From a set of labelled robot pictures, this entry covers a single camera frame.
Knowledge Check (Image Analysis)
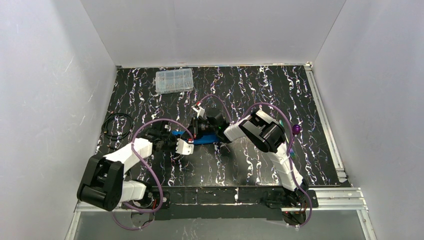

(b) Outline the right aluminium rail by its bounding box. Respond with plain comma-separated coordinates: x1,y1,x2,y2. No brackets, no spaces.
304,61,348,183

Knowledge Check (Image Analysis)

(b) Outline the blue cloth napkin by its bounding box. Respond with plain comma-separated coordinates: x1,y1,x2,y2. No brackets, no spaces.
172,131,220,145

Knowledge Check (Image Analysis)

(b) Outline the black coiled cable yellow plug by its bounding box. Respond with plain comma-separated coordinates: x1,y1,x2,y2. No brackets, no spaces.
101,112,134,141

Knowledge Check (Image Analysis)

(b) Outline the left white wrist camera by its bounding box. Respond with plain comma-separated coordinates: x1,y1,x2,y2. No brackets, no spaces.
175,138,194,156

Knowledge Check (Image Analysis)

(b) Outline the iridescent purple spoon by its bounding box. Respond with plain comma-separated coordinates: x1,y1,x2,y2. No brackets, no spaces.
287,124,302,154

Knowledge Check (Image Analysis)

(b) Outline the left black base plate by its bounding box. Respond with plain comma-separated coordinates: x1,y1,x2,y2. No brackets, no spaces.
128,190,171,210

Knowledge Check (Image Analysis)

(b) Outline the clear plastic compartment box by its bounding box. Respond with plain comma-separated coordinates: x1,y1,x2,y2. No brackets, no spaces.
154,68,194,95

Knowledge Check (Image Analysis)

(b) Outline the front aluminium rail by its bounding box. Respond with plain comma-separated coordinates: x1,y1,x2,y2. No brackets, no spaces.
74,187,369,213

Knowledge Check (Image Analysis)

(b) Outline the aluminium rail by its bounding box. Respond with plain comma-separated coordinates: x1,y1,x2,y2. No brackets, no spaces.
74,187,369,213
304,61,348,183

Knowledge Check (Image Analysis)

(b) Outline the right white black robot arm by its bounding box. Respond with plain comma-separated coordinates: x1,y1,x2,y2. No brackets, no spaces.
183,109,304,192

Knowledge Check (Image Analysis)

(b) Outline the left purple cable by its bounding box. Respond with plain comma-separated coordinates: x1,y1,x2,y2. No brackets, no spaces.
111,118,195,231

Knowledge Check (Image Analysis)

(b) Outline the purple cable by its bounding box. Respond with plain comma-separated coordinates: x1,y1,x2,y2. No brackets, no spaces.
195,94,314,229
111,118,195,231

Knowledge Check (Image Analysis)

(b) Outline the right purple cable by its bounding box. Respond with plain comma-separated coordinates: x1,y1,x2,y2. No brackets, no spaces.
195,94,314,229

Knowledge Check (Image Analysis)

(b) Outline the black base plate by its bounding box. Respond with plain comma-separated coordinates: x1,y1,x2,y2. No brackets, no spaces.
261,188,319,211
128,190,171,210

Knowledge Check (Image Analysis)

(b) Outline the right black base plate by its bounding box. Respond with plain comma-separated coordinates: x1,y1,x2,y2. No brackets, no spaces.
261,188,319,211

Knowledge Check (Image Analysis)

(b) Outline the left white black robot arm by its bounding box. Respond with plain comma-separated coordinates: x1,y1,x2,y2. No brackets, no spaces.
76,120,178,211

